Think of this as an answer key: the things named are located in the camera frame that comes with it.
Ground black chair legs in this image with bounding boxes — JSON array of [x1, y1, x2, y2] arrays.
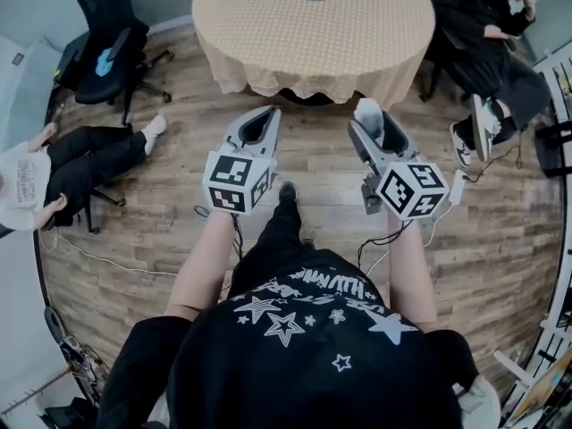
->
[[418, 55, 449, 103]]

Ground person's black star-print shirt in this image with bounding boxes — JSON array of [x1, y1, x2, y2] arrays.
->
[[95, 248, 480, 429]]

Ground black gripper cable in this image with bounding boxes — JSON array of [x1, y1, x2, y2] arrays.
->
[[356, 219, 415, 270], [193, 204, 245, 263]]

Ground white shelf rack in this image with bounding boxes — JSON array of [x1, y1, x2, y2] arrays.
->
[[531, 55, 572, 124]]

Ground black office chair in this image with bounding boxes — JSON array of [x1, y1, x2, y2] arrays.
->
[[52, 0, 174, 127]]

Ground person's leg with black shoe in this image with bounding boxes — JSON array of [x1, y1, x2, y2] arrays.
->
[[226, 181, 315, 301]]

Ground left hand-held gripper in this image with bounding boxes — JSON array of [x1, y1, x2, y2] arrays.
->
[[203, 104, 283, 216]]

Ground white floor cable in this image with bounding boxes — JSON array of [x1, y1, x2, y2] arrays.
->
[[38, 230, 180, 278]]

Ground white power adapter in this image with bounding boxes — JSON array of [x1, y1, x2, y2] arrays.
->
[[448, 169, 468, 206]]

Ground blue item on chair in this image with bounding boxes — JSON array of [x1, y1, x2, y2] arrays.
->
[[94, 47, 115, 77]]

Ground person's right forearm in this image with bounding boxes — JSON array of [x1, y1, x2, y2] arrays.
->
[[385, 218, 440, 333]]

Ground person's left forearm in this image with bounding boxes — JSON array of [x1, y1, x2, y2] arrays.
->
[[164, 209, 237, 322]]

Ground black chair base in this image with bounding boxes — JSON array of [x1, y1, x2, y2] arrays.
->
[[80, 188, 127, 235]]

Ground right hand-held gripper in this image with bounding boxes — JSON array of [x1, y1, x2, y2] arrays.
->
[[347, 111, 450, 222]]

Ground white wooden frame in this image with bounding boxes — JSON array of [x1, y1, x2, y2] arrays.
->
[[492, 292, 572, 429]]

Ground round table with beige tablecloth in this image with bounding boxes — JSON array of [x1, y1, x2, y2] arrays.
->
[[191, 0, 437, 109]]

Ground small white soft item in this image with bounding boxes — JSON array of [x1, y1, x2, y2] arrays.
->
[[353, 97, 387, 145]]

